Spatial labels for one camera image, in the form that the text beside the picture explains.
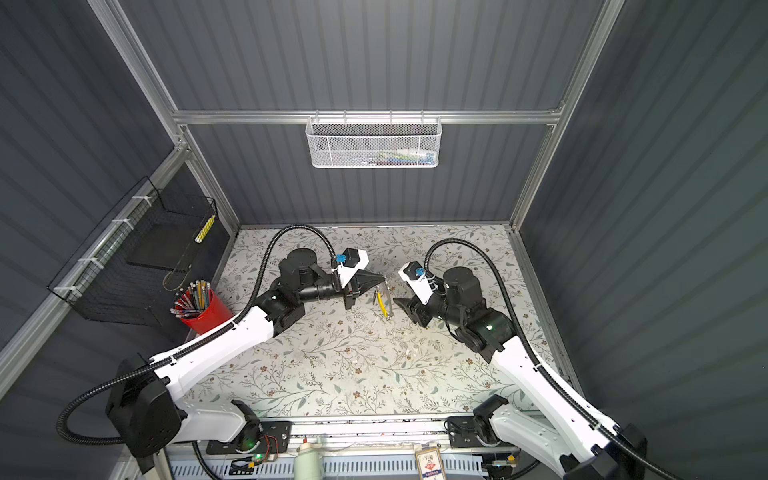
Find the playing card box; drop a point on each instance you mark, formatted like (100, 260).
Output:
(429, 463)

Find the white wire mesh basket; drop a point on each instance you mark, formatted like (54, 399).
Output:
(367, 145)

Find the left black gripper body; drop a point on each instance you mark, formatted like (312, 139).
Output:
(350, 292)

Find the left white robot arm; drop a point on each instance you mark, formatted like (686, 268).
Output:
(150, 412)

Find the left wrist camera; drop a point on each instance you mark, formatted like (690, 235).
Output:
(348, 263)

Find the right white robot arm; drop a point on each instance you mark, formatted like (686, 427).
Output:
(573, 440)

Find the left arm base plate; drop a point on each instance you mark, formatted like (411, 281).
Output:
(272, 437)

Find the black wire basket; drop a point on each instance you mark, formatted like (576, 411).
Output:
(131, 274)

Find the red pencil cup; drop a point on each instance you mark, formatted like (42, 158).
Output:
(200, 308)

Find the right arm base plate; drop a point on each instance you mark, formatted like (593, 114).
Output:
(463, 434)

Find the yellow marker in basket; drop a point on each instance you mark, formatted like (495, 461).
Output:
(205, 229)

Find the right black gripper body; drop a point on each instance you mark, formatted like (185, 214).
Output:
(423, 312)

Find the white bottle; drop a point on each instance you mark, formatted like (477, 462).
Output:
(308, 462)

